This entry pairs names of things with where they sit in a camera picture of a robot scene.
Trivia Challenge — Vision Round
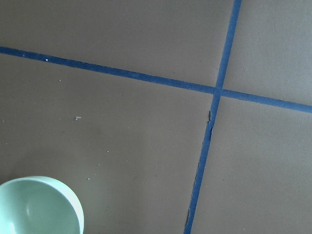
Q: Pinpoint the green bowl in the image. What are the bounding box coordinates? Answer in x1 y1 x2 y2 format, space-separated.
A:
0 176 84 234

